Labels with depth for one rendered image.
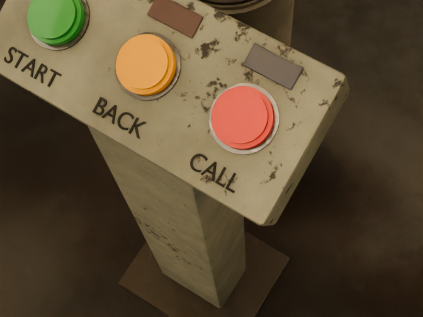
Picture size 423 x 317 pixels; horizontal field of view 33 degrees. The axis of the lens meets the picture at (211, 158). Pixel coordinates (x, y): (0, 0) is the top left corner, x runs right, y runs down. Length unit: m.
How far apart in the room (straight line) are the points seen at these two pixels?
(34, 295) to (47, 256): 0.06
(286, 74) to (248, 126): 0.04
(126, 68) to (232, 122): 0.08
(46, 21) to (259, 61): 0.15
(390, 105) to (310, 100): 0.70
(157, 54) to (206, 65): 0.03
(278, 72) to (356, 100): 0.69
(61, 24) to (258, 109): 0.15
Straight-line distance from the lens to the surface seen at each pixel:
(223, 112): 0.46
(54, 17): 0.51
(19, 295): 1.09
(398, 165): 1.12
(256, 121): 0.45
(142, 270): 1.05
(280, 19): 0.66
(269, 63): 0.47
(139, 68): 0.48
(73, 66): 0.51
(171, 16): 0.49
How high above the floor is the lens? 1.02
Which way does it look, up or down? 68 degrees down
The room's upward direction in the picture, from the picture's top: 8 degrees counter-clockwise
